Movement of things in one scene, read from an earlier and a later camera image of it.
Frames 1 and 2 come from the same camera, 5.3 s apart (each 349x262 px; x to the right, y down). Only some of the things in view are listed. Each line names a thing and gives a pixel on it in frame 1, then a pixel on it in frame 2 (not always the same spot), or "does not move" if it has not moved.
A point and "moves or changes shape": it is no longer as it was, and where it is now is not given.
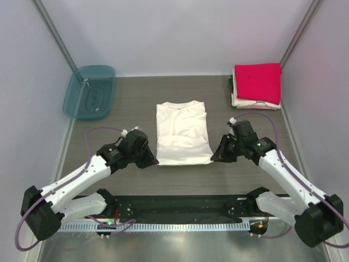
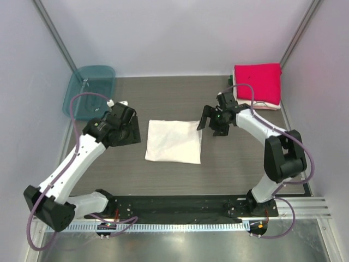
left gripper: [150, 159] → [134, 136]
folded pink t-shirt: [260, 82] does not move
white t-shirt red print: [182, 135] moves or changes shape
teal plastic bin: [90, 94] does not move
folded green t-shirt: [230, 81] does not move
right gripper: [221, 155] → [208, 112]
